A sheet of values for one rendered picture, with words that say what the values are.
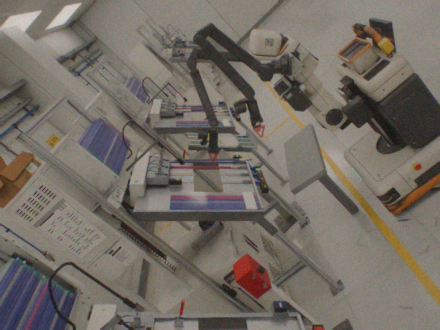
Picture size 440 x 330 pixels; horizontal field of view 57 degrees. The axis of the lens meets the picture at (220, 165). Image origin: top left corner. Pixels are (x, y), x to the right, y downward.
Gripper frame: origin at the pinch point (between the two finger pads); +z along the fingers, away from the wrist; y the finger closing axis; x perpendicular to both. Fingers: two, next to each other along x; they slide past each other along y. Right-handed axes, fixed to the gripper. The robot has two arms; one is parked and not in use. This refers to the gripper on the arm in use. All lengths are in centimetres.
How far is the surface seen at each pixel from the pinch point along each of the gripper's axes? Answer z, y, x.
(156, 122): 11, -112, -44
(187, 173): 10.0, -1.9, -16.5
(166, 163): 3.8, -4.1, -30.1
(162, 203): 10, 38, -31
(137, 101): -10, -106, -59
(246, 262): 16, 86, 11
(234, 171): 10.5, -5.5, 15.2
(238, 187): 10.5, 18.6, 15.0
